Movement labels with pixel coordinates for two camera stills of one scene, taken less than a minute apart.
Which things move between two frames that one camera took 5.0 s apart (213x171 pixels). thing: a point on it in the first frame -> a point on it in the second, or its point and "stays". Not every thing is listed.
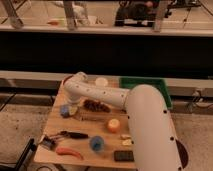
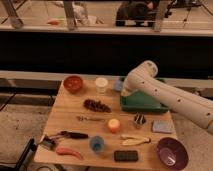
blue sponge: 64,110 -> 117,85
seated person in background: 135,13 stays
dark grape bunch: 96,106 stays
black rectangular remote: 124,155 stays
